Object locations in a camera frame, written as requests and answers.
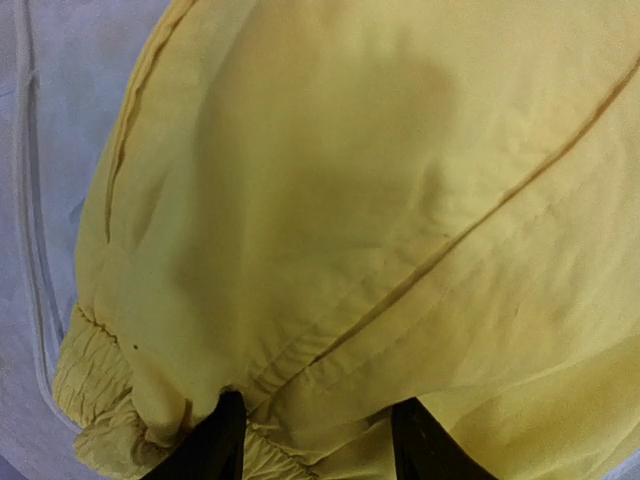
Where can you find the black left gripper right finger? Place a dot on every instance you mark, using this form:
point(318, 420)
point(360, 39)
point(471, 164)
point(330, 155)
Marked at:
point(424, 450)

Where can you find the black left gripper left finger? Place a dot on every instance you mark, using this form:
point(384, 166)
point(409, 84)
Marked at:
point(214, 450)

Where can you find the yellow shorts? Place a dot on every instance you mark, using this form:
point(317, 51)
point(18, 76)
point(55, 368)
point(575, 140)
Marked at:
point(334, 206)

